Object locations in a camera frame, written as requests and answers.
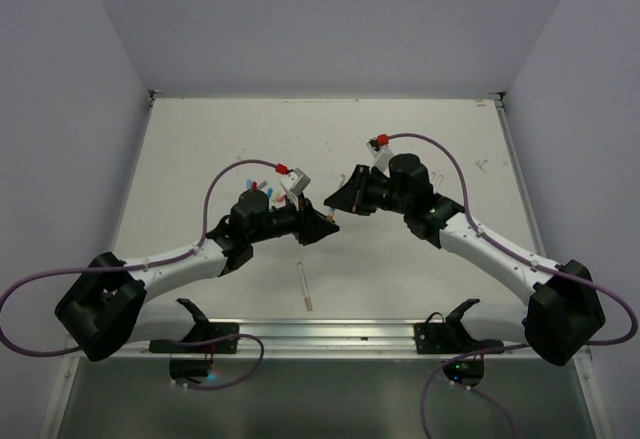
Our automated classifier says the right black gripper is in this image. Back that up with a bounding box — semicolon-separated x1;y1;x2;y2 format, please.
324;163;411;215

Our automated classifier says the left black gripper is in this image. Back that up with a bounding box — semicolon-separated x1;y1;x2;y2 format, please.
248;190;338;244

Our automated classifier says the peach cap pen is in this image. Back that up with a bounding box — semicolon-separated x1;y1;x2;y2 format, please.
297;261;313;312

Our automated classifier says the magenta cap pen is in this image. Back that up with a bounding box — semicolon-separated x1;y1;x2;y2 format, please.
433;175;444;192

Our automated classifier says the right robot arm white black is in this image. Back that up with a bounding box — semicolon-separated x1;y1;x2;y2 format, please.
324;153;605;366

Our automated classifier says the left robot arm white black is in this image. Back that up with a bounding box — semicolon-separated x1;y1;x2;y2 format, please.
54;191;339;361

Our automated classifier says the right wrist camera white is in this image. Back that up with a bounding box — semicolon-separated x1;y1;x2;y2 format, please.
367;134;394;173

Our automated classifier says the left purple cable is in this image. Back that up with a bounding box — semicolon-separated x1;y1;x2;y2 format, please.
0;158;289;391

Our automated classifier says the purple cable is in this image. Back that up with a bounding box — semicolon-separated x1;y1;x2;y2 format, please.
375;132;637;439
0;158;289;391

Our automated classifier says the aluminium mounting rail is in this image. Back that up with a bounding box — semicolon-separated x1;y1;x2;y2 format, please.
99;314;527;359

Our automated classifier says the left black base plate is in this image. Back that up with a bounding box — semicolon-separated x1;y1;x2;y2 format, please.
149;321;239;355

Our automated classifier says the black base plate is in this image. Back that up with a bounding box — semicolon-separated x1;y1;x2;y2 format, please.
413;299;504;354
149;321;239;355

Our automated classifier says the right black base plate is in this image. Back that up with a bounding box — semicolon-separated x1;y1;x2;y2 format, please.
413;299;504;354

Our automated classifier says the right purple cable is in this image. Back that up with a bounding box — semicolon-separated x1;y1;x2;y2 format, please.
375;132;637;439

